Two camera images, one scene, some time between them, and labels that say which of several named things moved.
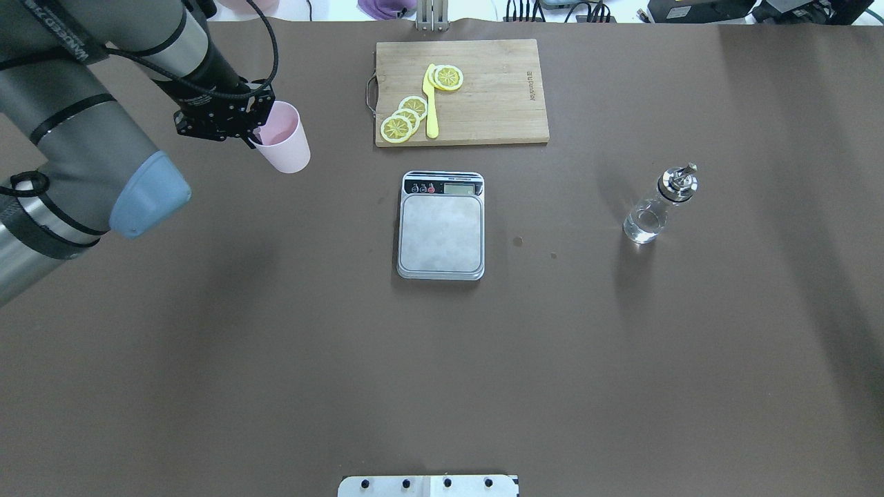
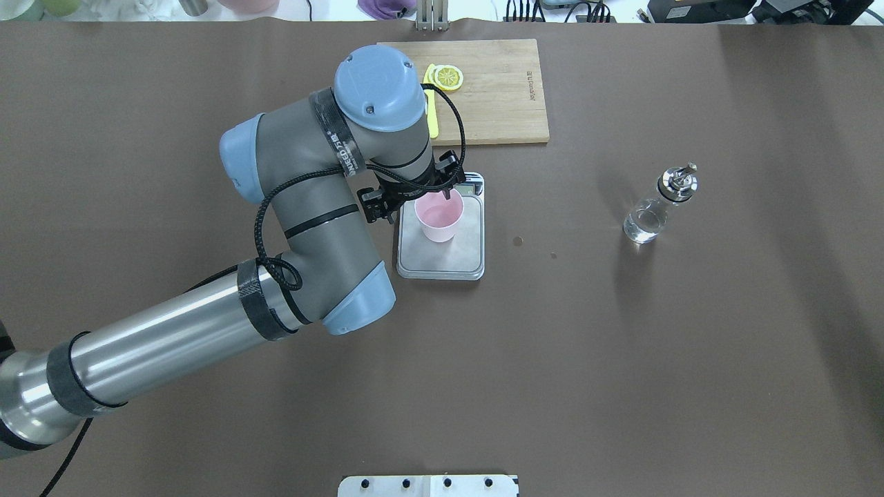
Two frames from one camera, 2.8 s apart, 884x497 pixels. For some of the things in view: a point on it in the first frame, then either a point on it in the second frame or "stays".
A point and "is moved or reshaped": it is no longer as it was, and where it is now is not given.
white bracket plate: (427, 486) stays
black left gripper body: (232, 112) → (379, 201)
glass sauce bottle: (648, 219) stays
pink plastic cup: (284, 139) is moved or reshaped
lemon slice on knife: (445, 77) stays
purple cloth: (385, 10) stays
